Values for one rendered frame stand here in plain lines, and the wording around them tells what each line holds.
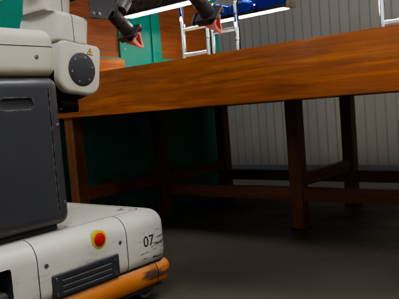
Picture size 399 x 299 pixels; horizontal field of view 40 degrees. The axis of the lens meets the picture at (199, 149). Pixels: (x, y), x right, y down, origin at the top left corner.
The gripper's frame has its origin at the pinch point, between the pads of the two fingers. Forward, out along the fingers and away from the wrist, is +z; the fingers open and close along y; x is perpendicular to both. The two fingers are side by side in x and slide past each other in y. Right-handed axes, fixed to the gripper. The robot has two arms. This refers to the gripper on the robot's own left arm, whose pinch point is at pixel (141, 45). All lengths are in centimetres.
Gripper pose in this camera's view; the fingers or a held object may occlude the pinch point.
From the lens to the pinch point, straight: 239.4
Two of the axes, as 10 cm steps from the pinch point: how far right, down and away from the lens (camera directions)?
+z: 5.4, 5.6, 6.3
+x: -3.4, 8.3, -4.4
